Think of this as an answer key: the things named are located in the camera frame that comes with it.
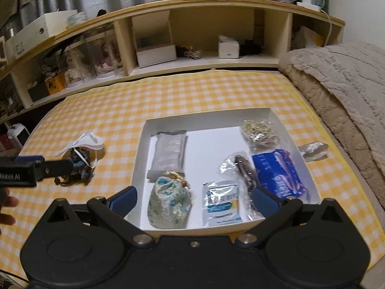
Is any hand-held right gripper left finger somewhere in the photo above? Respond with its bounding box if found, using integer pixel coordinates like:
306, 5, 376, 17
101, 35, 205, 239
42, 185, 155, 246

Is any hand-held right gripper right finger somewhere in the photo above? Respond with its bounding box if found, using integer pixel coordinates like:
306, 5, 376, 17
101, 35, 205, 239
235, 186, 347, 246

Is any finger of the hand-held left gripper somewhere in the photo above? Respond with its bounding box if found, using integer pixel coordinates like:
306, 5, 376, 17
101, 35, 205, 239
34, 159, 73, 183
16, 155, 46, 166

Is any blue knitted ornament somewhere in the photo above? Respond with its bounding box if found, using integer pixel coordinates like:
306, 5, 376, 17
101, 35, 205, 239
64, 149, 94, 185

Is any blue tissue packet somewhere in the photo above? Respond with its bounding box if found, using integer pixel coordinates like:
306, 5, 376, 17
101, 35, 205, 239
252, 149, 311, 202

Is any clear bag with dark item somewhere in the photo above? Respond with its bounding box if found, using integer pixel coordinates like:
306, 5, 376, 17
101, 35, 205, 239
219, 152, 263, 218

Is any white face mask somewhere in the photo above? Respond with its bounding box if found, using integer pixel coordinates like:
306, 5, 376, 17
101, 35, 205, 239
55, 131, 105, 170

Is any blue and white sachet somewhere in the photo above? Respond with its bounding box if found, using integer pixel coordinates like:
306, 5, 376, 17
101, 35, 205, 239
202, 180, 243, 227

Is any patterned brocade drawstring pouch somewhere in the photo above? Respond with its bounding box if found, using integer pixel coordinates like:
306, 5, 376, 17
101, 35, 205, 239
148, 171, 193, 230

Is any clear bag of rubber bands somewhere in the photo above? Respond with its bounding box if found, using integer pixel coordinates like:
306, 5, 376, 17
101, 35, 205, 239
239, 118, 282, 153

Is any white shallow cardboard box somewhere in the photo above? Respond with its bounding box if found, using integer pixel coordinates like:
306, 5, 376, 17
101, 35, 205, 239
126, 107, 321, 239

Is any person's left hand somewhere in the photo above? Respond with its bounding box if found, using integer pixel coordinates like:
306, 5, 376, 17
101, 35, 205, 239
0, 186, 18, 237

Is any white space heater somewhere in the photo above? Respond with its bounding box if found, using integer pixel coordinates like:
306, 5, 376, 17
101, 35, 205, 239
7, 123, 31, 147

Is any black small box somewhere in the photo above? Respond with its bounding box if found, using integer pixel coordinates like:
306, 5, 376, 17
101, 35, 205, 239
27, 84, 50, 103

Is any crumpled clear plastic wrapper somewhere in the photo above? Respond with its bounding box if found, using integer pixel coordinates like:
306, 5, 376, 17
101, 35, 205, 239
297, 140, 328, 162

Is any yellow small box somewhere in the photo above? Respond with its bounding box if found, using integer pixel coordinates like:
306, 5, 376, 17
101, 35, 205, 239
44, 75, 66, 96

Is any yellow checked bed sheet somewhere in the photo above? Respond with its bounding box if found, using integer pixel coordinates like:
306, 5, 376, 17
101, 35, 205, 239
0, 72, 385, 279

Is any clear doll display case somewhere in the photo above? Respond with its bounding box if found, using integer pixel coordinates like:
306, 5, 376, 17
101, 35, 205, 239
64, 40, 94, 88
90, 31, 124, 79

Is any white storage box with hole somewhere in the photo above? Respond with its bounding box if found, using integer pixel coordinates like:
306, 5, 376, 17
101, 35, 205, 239
4, 10, 78, 60

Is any metal cup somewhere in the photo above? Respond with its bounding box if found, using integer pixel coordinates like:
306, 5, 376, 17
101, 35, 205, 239
6, 25, 24, 39

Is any beige fleece blanket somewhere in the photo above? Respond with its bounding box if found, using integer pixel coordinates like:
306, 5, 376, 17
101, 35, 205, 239
278, 42, 385, 210

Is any white open cardboard box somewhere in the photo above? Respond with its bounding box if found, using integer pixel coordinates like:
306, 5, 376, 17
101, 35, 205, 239
132, 9, 178, 69

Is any black fluffy item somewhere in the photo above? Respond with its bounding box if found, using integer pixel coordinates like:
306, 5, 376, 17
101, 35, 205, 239
239, 39, 263, 57

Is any small white carton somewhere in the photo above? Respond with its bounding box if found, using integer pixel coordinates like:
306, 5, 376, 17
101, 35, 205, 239
218, 35, 240, 59

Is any white crumpled bag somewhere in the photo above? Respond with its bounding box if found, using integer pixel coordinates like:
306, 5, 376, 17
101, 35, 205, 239
293, 25, 323, 49

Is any wooden shelf unit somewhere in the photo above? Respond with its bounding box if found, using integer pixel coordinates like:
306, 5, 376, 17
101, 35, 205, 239
0, 0, 346, 125

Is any white power strip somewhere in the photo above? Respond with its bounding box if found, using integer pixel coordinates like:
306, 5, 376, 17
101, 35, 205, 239
296, 1, 322, 10

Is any bundle of braided cord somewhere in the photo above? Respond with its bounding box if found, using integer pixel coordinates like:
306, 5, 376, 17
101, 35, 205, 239
176, 45, 203, 60

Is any white charger cable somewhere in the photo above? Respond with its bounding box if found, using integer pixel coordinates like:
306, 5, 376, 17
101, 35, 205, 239
321, 9, 333, 48

